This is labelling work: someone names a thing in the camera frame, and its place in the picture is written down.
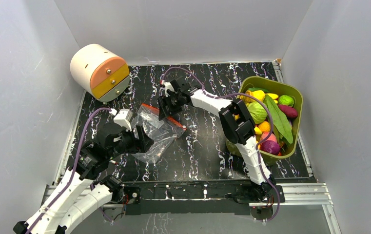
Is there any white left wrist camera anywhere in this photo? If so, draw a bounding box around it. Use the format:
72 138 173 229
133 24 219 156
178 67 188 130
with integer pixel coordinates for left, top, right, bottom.
113 109 133 131

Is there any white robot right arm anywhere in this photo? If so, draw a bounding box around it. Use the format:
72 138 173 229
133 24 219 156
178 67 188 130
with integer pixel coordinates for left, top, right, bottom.
157 78 281 204

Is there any yellow toy banana bunch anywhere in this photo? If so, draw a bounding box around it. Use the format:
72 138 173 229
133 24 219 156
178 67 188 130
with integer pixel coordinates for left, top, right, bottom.
239 90 279 104

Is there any green toy cabbage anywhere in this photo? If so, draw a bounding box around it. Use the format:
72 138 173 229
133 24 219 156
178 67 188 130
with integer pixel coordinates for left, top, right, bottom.
246 102 268 124

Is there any long green toy leaf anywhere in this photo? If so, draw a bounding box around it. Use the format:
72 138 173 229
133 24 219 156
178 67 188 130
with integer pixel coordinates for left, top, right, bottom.
264 95 293 144

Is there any lime green toy fruit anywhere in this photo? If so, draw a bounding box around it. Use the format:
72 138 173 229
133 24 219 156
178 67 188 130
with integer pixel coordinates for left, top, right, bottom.
277 95 295 107

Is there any orange toy fruit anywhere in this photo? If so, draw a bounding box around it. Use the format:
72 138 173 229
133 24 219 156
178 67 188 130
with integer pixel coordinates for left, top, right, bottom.
257 121 271 133

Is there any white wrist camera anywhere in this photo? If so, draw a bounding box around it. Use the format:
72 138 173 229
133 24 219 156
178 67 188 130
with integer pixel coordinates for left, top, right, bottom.
113 109 133 131
160 80 175 97

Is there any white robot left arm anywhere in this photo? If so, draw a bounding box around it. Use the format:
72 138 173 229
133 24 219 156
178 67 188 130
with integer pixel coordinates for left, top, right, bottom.
13 123 154 234

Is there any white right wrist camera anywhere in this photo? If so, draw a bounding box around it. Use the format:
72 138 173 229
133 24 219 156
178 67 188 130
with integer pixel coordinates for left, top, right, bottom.
160 80 175 97

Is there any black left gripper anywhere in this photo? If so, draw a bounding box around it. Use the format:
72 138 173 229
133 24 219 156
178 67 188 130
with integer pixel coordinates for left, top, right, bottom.
108 124 154 159

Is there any dark purple toy onion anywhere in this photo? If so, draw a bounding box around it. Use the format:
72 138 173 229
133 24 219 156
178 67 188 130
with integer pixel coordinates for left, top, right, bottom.
260 140 280 155

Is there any olive green plastic bin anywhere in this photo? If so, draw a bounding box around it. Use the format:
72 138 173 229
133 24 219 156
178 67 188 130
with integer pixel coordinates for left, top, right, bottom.
239 76 303 166

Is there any round white mini drawer cabinet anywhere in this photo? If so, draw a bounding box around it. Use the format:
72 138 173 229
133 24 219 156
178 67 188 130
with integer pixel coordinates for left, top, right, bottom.
70 44 131 102

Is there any clear zip bag orange zipper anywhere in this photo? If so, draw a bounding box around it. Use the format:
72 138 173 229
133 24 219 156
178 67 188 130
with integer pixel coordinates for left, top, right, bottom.
131 104 187 164

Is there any pink toy peach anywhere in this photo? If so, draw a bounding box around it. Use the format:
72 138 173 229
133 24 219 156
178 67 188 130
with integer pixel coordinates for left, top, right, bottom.
260 132 278 143

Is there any purple toy sweet potato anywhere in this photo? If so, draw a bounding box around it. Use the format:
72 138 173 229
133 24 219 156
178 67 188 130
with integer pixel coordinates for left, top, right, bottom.
277 104 298 119

